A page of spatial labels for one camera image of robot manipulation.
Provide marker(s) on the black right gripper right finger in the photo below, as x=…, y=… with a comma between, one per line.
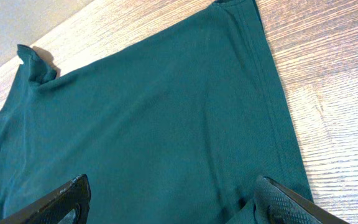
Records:
x=277, y=204

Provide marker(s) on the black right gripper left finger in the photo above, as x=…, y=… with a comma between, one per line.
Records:
x=69, y=203

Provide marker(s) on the black t-shirt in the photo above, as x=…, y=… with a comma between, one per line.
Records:
x=173, y=129

